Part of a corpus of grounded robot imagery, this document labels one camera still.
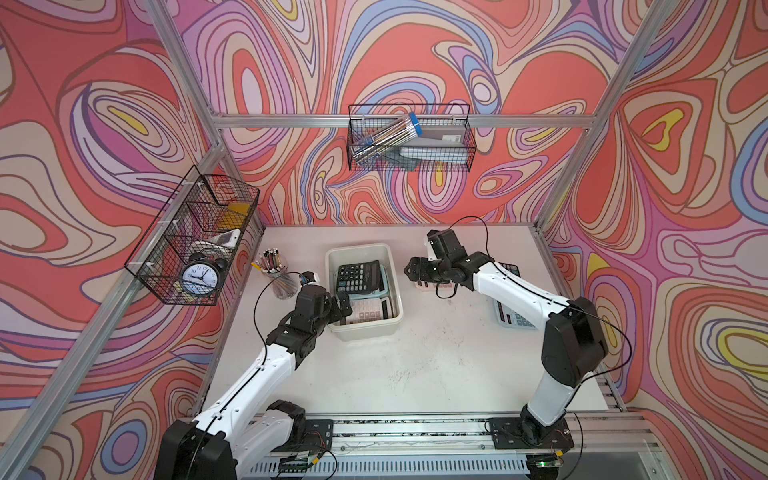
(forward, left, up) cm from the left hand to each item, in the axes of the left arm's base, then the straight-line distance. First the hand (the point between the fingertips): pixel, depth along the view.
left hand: (338, 299), depth 84 cm
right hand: (+8, -23, 0) cm, 24 cm away
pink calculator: (+1, -8, -8) cm, 11 cm away
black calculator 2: (+20, -59, -11) cm, 63 cm away
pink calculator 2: (-1, -29, +7) cm, 30 cm away
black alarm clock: (-5, +29, +17) cm, 34 cm away
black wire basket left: (+2, +34, +18) cm, 39 cm away
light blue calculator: (+6, -11, -7) cm, 15 cm away
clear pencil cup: (+10, +19, -5) cm, 22 cm away
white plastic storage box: (+17, -2, 0) cm, 17 cm away
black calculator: (+11, -5, -5) cm, 13 cm away
